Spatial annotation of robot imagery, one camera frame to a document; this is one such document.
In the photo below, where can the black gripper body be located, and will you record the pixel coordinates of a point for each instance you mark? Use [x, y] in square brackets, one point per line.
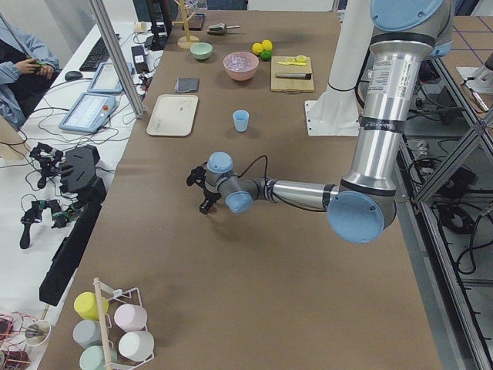
[210, 195]

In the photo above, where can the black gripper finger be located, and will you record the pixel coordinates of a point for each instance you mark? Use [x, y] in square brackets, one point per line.
[210, 199]

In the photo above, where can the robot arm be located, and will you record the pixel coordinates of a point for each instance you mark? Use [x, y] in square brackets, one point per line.
[478, 81]
[362, 205]

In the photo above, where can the light blue plastic cup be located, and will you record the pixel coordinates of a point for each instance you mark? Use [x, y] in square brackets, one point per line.
[241, 120]

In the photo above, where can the pink bowl of ice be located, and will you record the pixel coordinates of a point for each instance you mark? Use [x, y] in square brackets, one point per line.
[240, 66]

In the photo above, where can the pink cup on rack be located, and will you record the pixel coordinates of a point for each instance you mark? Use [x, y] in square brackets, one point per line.
[130, 317]

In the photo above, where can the metal ice scoop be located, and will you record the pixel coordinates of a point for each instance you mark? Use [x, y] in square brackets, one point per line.
[221, 29]

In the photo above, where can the paper cup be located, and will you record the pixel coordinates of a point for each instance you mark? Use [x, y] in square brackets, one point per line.
[140, 27]

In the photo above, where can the yellow cup on rack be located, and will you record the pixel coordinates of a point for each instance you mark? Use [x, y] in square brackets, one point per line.
[86, 307]

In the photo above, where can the white cup on rack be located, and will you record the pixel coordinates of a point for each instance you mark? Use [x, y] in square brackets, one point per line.
[136, 345]

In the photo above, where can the grey cup on rack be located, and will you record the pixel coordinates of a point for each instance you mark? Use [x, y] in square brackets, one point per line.
[87, 333]

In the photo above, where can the green cup on rack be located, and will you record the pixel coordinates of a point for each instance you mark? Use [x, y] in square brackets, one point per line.
[92, 358]

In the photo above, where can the cream rabbit tray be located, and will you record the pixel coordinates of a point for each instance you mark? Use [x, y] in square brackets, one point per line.
[173, 115]

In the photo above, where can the black gripper stand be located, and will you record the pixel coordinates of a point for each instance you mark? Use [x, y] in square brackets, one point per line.
[78, 176]

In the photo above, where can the wooden cutting board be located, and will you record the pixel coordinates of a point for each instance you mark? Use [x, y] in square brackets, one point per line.
[290, 85]

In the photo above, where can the near teach pendant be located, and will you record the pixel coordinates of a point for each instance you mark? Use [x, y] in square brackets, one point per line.
[89, 113]

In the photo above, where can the teach pendant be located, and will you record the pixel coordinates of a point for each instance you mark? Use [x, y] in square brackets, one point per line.
[105, 80]
[89, 113]

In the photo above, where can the green bowl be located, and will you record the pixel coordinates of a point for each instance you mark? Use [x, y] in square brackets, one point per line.
[201, 51]

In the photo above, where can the far teach pendant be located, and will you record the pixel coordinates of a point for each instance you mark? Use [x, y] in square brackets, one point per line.
[105, 80]

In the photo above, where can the wooden glass stand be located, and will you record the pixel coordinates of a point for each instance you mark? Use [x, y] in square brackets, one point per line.
[187, 13]

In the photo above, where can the green lime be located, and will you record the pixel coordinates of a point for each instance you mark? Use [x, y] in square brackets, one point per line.
[266, 55]

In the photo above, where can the yellow lemon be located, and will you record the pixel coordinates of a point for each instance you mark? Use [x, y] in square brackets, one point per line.
[267, 45]
[257, 48]

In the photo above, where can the yellow plastic knife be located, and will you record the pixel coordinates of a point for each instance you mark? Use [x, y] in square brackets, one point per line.
[291, 63]

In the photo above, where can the black keyboard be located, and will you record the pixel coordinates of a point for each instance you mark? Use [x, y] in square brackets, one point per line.
[97, 55]

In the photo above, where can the black computer mouse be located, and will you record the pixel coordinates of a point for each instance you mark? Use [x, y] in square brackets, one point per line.
[73, 75]

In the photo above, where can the person in blue coat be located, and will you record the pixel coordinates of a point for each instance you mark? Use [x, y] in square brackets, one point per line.
[28, 69]

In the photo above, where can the white wire cup rack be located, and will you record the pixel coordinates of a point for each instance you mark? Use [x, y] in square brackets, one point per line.
[108, 300]

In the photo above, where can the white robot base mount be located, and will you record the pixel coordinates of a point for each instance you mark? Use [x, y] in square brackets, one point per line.
[335, 113]

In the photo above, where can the aluminium frame post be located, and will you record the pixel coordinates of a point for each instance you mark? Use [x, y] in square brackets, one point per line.
[109, 37]

